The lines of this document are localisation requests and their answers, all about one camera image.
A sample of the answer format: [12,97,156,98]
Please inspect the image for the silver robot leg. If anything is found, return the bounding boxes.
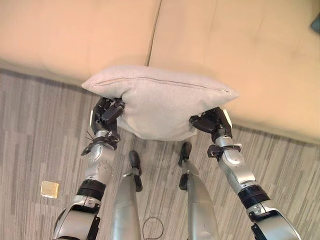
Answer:
[177,141,221,240]
[110,150,144,240]

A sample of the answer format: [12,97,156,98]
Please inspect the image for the brass floor socket plate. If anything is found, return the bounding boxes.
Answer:
[40,179,60,199]

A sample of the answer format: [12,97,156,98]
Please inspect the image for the teal cushion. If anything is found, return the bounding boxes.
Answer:
[310,14,320,33]

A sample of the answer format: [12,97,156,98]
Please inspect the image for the silver left robot leg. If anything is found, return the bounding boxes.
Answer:
[110,150,144,240]

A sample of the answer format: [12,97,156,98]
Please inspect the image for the black cable loop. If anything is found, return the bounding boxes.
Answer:
[142,216,165,240]

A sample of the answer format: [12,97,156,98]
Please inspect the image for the beige sofa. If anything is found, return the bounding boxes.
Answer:
[0,0,320,146]

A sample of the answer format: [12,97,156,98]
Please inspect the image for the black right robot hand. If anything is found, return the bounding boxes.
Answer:
[188,106,233,138]

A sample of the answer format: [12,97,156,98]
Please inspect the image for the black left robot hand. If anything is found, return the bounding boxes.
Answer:
[89,96,126,133]

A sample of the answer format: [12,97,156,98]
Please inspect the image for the light grey cushion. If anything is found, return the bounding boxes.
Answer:
[81,65,240,142]

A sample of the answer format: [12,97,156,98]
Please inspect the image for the silver right robot leg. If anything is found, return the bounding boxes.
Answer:
[177,141,221,240]

